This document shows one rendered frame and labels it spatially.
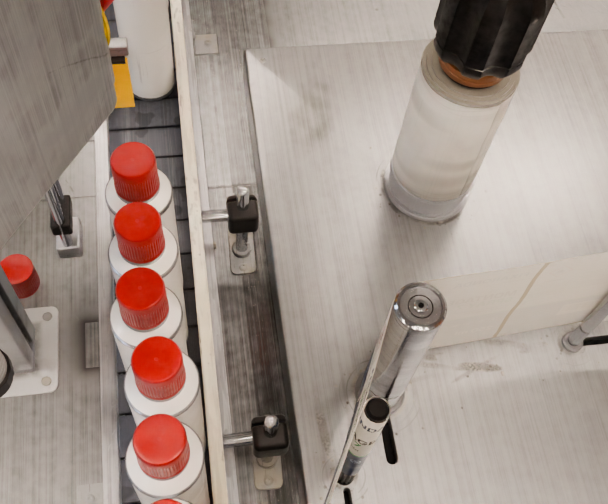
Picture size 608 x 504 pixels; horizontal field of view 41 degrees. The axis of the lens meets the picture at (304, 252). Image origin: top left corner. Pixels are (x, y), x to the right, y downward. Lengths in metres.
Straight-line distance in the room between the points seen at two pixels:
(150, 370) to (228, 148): 0.44
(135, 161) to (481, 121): 0.29
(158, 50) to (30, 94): 0.54
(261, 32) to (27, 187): 0.72
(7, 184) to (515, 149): 0.67
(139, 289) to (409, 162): 0.33
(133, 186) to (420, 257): 0.32
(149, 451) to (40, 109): 0.26
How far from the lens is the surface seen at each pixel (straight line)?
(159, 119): 0.89
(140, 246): 0.58
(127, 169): 0.61
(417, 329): 0.58
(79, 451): 0.79
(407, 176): 0.80
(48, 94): 0.33
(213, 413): 0.70
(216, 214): 0.78
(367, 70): 0.94
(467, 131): 0.72
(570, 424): 0.79
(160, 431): 0.52
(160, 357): 0.54
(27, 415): 0.81
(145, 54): 0.85
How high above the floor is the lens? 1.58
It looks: 61 degrees down
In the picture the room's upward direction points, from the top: 9 degrees clockwise
